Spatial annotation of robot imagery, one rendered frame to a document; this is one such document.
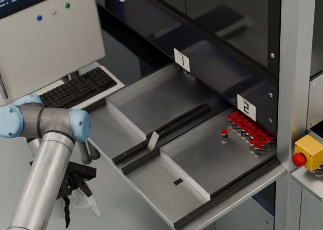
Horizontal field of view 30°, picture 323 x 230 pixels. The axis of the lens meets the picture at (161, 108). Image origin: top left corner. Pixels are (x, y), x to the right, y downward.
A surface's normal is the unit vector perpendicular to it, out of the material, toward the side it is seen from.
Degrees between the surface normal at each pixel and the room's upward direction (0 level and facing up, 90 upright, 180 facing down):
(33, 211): 29
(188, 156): 0
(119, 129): 0
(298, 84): 90
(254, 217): 90
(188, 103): 0
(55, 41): 90
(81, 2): 90
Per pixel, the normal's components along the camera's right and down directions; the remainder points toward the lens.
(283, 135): -0.81, 0.44
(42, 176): 0.11, -0.61
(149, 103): -0.11, -0.75
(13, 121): -0.23, 0.04
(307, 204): 0.58, 0.49
